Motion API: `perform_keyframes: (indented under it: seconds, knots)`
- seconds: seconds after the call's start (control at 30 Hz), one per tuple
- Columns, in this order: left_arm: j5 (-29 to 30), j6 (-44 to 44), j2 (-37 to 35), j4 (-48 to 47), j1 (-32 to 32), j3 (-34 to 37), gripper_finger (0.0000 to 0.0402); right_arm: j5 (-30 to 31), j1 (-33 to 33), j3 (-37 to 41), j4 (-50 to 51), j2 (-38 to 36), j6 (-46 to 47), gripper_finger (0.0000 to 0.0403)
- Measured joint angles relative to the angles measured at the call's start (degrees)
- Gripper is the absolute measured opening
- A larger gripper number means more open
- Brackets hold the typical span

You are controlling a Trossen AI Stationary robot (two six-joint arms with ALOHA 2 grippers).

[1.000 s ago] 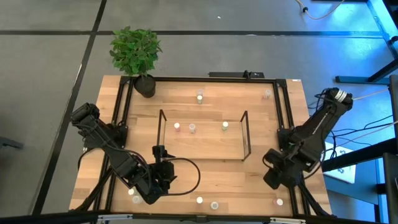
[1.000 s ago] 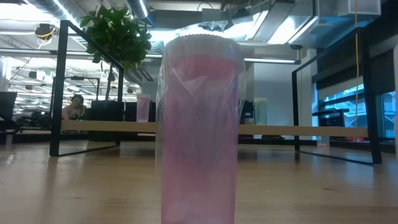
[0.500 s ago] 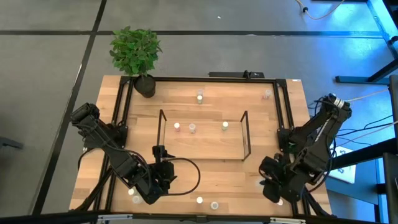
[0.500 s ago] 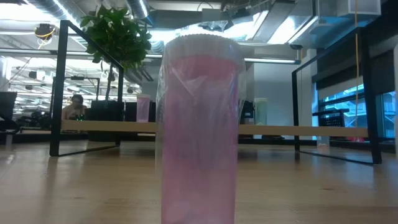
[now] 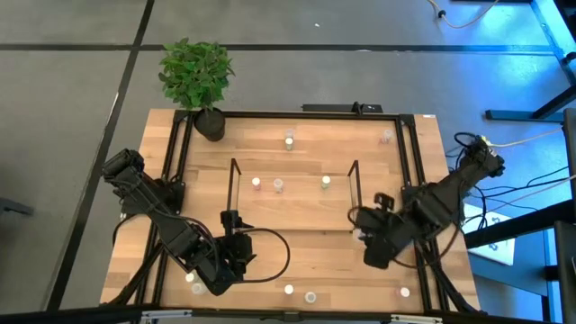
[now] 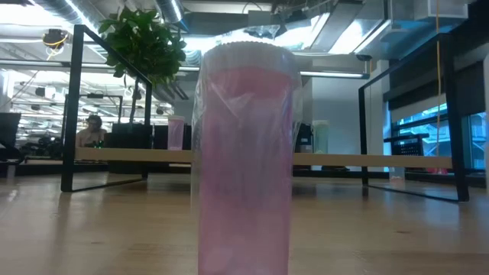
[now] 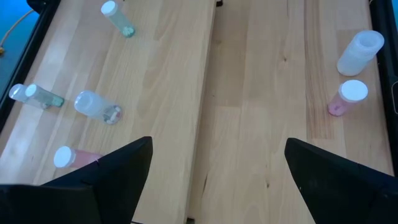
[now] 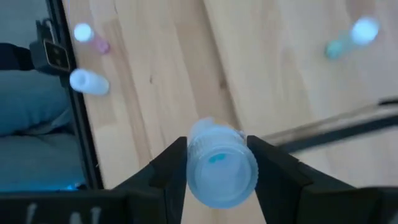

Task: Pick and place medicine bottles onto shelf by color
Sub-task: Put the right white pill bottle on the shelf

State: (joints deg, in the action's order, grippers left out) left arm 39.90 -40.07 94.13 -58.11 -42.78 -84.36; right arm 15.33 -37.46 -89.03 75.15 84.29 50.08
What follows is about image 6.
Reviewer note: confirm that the silver ceiling duct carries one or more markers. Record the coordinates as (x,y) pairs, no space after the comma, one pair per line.
(170,9)

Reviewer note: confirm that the wooden shelf black metal frame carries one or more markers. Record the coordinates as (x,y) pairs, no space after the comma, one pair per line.
(133,154)

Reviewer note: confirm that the long ceiling light tube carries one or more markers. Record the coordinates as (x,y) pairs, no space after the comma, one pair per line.
(332,75)

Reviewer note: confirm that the black plant pot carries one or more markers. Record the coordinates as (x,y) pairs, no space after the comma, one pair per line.
(130,135)

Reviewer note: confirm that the green artificial plant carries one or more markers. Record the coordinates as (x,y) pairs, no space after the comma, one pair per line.
(145,46)

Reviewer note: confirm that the person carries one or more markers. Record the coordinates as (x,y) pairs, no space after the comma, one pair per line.
(91,135)

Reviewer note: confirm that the dome security camera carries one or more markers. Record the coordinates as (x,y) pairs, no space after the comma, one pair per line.
(363,57)

